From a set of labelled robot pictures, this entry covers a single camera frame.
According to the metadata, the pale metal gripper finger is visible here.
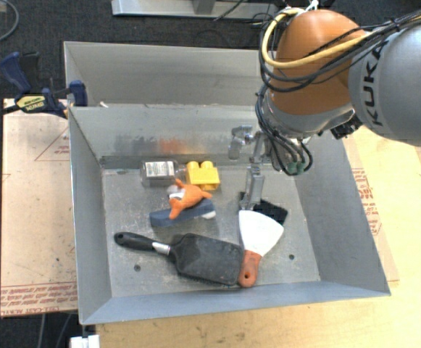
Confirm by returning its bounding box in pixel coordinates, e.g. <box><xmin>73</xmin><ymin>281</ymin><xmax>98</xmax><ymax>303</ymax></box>
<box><xmin>228</xmin><ymin>125</ymin><xmax>257</xmax><ymax>160</ymax></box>
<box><xmin>239</xmin><ymin>165</ymin><xmax>266</xmax><ymax>211</ymax></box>

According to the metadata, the black flat object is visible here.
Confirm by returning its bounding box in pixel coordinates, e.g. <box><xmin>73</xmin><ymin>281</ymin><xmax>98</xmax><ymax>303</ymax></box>
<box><xmin>238</xmin><ymin>191</ymin><xmax>289</xmax><ymax>226</ymax></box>

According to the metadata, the grey metal bin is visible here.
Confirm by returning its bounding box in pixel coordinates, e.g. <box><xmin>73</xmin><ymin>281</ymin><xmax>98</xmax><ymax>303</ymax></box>
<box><xmin>63</xmin><ymin>41</ymin><xmax>392</xmax><ymax>326</ymax></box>

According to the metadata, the yellow toy brick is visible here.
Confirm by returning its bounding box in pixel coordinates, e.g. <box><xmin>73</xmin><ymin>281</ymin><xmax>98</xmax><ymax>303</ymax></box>
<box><xmin>185</xmin><ymin>160</ymin><xmax>222</xmax><ymax>192</ymax></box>

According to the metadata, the orange toy fish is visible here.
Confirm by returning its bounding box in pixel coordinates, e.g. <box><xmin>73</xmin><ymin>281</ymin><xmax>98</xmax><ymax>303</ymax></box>
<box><xmin>166</xmin><ymin>178</ymin><xmax>214</xmax><ymax>220</ymax></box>

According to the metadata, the black hairbrush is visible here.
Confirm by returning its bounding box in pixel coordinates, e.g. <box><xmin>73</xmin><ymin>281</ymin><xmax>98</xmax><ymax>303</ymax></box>
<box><xmin>113</xmin><ymin>231</ymin><xmax>246</xmax><ymax>287</ymax></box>

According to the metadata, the blue flat sponge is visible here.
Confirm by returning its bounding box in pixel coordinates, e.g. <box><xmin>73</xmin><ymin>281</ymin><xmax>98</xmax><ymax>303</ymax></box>
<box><xmin>149</xmin><ymin>198</ymin><xmax>217</xmax><ymax>229</ymax></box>

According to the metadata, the brown cardboard board, red print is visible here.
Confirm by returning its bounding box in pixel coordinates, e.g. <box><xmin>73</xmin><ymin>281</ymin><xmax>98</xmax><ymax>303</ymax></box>
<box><xmin>0</xmin><ymin>98</ymin><xmax>401</xmax><ymax>319</ymax></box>

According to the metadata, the white scraper with orange handle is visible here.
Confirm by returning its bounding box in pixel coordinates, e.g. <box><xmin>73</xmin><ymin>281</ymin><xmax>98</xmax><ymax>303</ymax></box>
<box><xmin>237</xmin><ymin>209</ymin><xmax>285</xmax><ymax>289</ymax></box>

